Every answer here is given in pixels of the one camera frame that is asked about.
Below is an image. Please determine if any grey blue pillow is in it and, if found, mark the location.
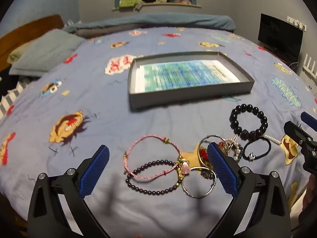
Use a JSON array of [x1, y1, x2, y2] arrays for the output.
[[9, 28, 86, 77]]

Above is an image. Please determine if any grey cardboard tray box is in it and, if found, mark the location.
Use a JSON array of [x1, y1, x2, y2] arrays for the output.
[[128, 51, 255, 109]]

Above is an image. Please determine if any silver ring bangle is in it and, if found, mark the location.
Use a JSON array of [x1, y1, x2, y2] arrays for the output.
[[199, 135, 233, 167], [181, 167, 217, 199]]

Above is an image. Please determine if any small dark bead bracelet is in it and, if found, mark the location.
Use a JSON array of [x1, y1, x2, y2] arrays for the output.
[[126, 160, 186, 195]]

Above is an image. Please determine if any gold chain with red beads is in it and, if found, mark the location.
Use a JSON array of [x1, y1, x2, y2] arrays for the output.
[[198, 141, 233, 169]]

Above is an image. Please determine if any black hair tie with charm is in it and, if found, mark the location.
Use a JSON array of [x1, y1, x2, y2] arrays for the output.
[[242, 137, 272, 161]]

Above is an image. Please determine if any large black bead bracelet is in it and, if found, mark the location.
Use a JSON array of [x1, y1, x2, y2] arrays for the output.
[[229, 105, 268, 139]]

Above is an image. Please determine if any green cloth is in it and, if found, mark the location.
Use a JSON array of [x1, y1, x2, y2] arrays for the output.
[[119, 0, 141, 7]]

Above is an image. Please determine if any teal folded blanket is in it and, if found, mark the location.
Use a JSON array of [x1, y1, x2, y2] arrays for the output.
[[63, 12, 236, 39]]

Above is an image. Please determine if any cartoon printed blue bed cover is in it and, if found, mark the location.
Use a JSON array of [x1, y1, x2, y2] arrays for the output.
[[0, 26, 317, 231]]

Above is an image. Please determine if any striped grey white cloth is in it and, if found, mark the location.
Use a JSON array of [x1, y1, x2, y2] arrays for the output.
[[0, 79, 30, 119]]

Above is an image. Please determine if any wooden window shelf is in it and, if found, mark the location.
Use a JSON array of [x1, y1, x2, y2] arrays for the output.
[[112, 2, 201, 12]]

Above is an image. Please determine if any black flat screen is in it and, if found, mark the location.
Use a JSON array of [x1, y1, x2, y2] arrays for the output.
[[258, 13, 304, 63]]

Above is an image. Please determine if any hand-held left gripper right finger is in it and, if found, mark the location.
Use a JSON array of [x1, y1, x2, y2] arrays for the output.
[[207, 142, 291, 238]]

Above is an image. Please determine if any brown wooden headboard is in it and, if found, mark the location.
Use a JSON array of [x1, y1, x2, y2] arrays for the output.
[[0, 14, 65, 65]]

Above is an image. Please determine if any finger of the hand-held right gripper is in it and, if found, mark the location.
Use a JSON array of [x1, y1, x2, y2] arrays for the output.
[[301, 111, 317, 130], [284, 121, 314, 146]]

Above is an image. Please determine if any small pearl bracelet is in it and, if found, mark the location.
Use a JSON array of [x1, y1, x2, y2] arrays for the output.
[[233, 144, 242, 163]]

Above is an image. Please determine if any white wall hook rack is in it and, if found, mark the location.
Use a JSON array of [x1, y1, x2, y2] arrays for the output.
[[287, 16, 307, 31]]

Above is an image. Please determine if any pink cord bracelet with tassel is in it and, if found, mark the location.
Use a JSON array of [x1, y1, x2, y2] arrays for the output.
[[123, 134, 190, 180]]

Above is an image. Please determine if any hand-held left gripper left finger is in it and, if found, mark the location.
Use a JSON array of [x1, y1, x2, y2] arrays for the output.
[[27, 144, 111, 238]]

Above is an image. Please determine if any white router with antennas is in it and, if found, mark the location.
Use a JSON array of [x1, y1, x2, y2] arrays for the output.
[[303, 53, 317, 78]]

